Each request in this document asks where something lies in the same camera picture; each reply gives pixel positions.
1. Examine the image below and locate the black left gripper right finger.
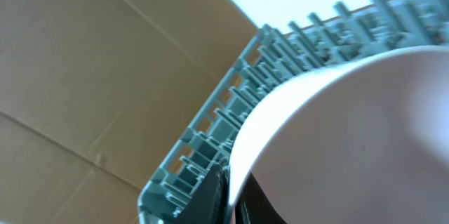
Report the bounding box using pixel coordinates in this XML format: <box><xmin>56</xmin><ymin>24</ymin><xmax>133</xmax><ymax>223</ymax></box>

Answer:
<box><xmin>235</xmin><ymin>174</ymin><xmax>286</xmax><ymax>224</ymax></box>

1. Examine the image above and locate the brown cardboard box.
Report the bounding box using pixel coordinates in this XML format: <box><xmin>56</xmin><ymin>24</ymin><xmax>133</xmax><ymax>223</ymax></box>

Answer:
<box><xmin>1</xmin><ymin>0</ymin><xmax>256</xmax><ymax>224</ymax></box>

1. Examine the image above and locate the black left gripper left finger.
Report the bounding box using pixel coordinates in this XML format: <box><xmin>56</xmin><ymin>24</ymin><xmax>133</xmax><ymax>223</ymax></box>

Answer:
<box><xmin>175</xmin><ymin>164</ymin><xmax>229</xmax><ymax>224</ymax></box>

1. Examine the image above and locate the grey dishwasher rack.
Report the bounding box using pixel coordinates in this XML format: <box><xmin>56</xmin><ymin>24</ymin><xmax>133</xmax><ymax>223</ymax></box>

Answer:
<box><xmin>138</xmin><ymin>0</ymin><xmax>448</xmax><ymax>223</ymax></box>

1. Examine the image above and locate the pink bowl with rice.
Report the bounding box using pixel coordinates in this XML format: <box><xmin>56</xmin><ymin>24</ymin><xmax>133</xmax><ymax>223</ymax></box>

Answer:
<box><xmin>227</xmin><ymin>46</ymin><xmax>448</xmax><ymax>223</ymax></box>

